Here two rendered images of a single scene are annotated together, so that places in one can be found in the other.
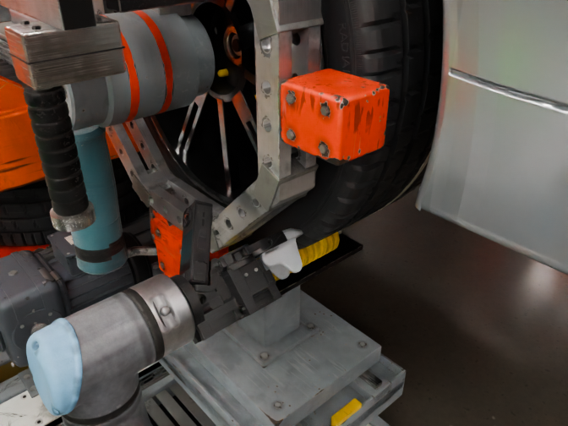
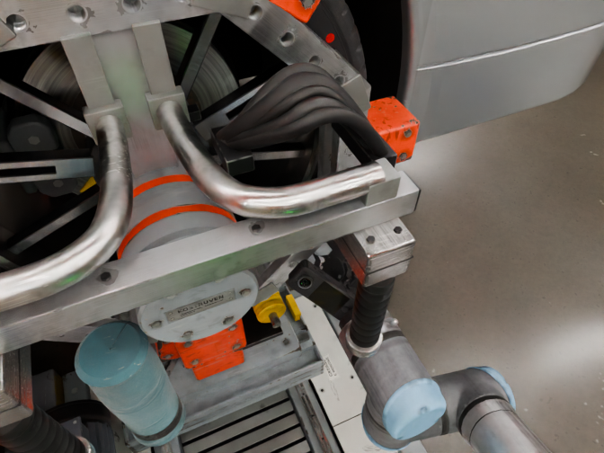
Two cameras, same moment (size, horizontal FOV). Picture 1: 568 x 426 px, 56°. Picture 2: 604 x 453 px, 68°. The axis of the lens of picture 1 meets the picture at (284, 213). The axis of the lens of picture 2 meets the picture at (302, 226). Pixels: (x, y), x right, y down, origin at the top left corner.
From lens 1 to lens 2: 72 cm
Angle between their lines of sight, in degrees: 56
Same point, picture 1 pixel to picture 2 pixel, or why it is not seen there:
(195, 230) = (326, 279)
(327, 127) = (407, 142)
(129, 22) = (193, 192)
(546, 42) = (469, 31)
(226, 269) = (348, 279)
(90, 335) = (418, 369)
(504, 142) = (446, 88)
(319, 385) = not seen: hidden behind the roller
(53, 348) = (430, 395)
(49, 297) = not seen: outside the picture
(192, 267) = (350, 297)
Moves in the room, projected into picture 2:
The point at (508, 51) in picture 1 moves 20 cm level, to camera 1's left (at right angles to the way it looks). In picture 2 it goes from (450, 43) to (434, 119)
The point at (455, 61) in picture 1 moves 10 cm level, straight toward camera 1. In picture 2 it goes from (421, 60) to (484, 82)
